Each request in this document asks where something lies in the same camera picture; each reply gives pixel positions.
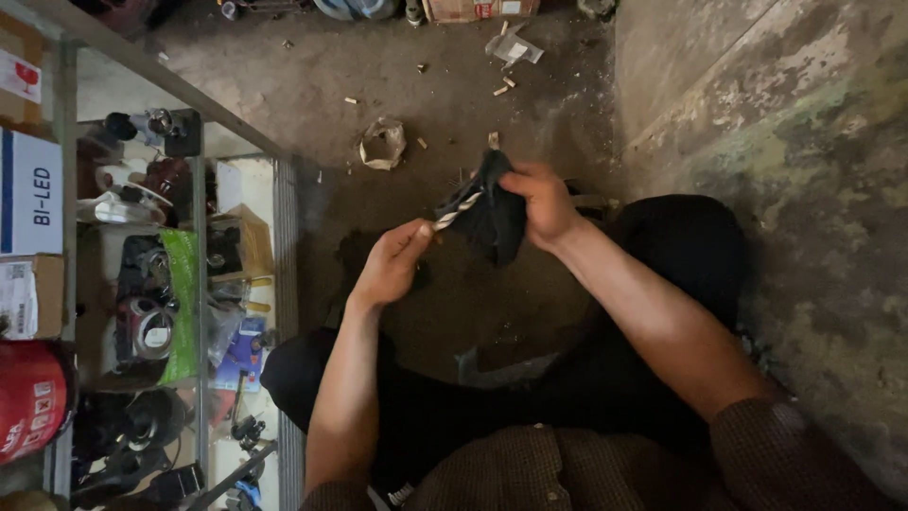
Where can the white and blue box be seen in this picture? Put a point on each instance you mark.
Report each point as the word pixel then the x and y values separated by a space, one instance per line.
pixel 30 193

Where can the silver twist drill bit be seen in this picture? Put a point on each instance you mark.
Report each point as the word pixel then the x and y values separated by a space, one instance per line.
pixel 457 209

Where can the person's left hand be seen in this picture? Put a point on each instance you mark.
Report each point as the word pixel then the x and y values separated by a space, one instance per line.
pixel 389 266

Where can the cardboard box with red print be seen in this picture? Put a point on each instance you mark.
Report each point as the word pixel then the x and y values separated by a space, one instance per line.
pixel 481 9

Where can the brown cardboard box with label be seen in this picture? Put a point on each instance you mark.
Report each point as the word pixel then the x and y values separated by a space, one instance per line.
pixel 28 296

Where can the red round container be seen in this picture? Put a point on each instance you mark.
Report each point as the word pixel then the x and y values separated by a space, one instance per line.
pixel 32 399

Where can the person's black trousers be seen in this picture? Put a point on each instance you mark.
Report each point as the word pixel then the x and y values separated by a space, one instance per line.
pixel 567 369

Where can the brown box with red glass symbol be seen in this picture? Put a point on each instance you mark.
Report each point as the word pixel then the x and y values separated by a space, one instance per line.
pixel 20 78

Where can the blue grey round object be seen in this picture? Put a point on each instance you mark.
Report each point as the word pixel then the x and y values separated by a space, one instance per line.
pixel 356 7

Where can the black cloth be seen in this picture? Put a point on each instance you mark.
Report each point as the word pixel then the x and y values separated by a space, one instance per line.
pixel 489 209

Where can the person's right hand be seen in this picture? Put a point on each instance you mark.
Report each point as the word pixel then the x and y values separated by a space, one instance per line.
pixel 547 206

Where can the person's brown checked shirt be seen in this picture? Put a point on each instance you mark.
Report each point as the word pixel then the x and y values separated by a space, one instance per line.
pixel 638 465

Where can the crumpled paper scrap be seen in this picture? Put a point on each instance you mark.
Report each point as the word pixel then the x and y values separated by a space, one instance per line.
pixel 383 143

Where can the glass display cabinet with parts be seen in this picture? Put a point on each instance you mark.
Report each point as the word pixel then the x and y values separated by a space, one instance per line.
pixel 163 298

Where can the clear plastic wrapper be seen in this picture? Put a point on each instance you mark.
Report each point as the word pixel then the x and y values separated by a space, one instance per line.
pixel 513 48

